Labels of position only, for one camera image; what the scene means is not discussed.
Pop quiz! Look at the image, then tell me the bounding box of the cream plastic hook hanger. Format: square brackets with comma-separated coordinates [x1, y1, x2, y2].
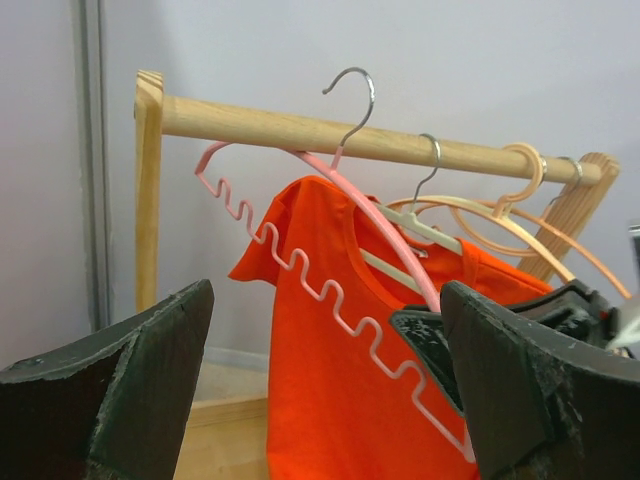
[387, 142, 576, 286]

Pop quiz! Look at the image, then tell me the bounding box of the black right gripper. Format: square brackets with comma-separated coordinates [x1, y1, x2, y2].
[389, 280, 639, 416]

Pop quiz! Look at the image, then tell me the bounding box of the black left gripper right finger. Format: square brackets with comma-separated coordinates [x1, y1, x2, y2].
[441, 282, 639, 479]

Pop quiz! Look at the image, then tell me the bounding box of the beige wooden hanger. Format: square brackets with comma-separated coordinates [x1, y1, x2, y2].
[416, 143, 553, 260]

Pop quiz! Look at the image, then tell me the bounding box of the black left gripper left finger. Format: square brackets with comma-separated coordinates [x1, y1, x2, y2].
[1, 280, 215, 479]

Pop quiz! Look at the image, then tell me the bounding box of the wooden clothes rack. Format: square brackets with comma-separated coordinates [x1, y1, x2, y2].
[134, 70, 602, 311]

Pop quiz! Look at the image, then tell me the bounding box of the orange t shirt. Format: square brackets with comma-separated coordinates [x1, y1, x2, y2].
[227, 174, 555, 480]

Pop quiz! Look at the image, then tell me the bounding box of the pink hanger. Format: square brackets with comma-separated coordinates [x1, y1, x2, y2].
[193, 66, 476, 464]

